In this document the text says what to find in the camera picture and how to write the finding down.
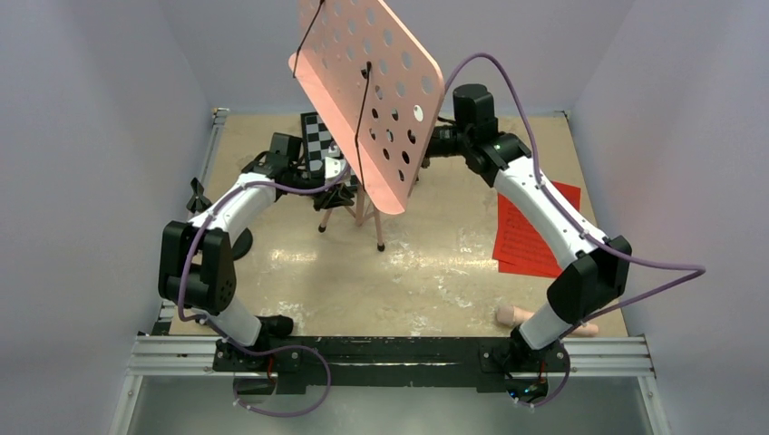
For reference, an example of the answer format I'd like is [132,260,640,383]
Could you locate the black white chessboard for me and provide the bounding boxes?
[300,112,342,179]

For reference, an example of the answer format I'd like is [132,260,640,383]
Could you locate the pink music stand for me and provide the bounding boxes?
[288,1,444,225]

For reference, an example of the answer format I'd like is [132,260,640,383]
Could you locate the black microphone stand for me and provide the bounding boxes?
[185,177,255,262]

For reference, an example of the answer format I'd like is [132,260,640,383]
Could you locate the red sheet music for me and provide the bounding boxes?
[492,196,560,278]
[495,180,583,271]

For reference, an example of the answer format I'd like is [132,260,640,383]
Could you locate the pink microphone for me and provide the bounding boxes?
[495,304,599,337]

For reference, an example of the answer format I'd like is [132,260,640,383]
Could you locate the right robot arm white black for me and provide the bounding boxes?
[427,83,631,369]

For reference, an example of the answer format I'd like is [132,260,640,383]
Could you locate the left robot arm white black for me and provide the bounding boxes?
[158,133,351,371]

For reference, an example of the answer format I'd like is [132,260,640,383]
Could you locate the black cylinder on table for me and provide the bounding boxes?
[258,314,294,338]

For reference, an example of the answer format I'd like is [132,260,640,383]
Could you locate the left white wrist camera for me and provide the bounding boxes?
[324,141,349,185]

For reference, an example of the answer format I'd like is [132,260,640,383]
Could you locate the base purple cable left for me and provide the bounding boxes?
[232,344,333,419]

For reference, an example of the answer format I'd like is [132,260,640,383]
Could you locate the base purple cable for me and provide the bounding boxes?
[511,342,572,411]
[232,344,333,419]

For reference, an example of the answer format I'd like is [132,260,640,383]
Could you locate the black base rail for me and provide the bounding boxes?
[213,336,567,396]

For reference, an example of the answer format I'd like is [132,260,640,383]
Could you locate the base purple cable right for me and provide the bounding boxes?
[511,342,572,411]

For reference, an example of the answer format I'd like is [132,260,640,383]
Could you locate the aluminium frame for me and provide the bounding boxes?
[111,108,671,435]

